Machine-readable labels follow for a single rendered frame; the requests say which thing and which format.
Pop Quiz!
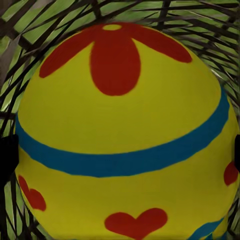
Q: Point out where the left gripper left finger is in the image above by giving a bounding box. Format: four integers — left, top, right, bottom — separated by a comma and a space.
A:
0, 134, 19, 193

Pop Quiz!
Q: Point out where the wicker basket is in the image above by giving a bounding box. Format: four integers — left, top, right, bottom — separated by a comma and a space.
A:
0, 0, 240, 240

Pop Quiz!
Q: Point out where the easter egg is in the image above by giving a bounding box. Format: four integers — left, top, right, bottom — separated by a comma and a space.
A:
13, 22, 240, 240
204, 213, 228, 240

